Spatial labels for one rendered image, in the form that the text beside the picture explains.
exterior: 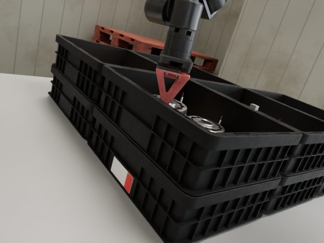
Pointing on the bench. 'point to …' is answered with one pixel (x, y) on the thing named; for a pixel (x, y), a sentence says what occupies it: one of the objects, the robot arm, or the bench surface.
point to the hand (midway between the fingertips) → (165, 98)
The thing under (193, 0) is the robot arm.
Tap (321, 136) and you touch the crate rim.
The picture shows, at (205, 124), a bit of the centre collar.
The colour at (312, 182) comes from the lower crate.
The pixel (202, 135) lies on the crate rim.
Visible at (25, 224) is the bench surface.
